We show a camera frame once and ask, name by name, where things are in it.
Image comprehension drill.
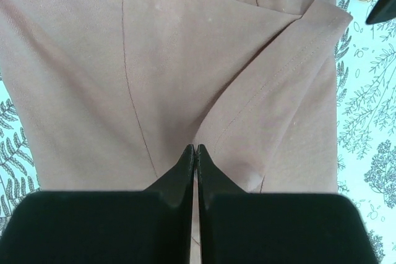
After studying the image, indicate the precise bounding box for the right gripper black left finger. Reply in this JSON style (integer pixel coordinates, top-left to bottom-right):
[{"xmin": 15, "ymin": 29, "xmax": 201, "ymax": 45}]
[{"xmin": 1, "ymin": 145, "xmax": 195, "ymax": 263}]

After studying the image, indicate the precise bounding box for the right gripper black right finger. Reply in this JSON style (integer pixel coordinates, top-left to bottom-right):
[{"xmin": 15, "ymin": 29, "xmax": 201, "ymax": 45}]
[{"xmin": 196, "ymin": 145, "xmax": 377, "ymax": 263}]

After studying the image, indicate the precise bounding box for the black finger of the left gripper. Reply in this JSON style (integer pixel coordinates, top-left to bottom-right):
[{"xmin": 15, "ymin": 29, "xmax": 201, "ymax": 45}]
[{"xmin": 366, "ymin": 0, "xmax": 395, "ymax": 25}]

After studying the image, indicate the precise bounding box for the pink t shirt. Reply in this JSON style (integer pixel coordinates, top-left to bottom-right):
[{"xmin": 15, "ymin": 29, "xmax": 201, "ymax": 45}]
[{"xmin": 0, "ymin": 0, "xmax": 354, "ymax": 264}]

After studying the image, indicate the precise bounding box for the floral table mat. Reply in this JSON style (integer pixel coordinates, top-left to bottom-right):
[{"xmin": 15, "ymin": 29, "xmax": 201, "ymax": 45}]
[{"xmin": 0, "ymin": 0, "xmax": 396, "ymax": 264}]

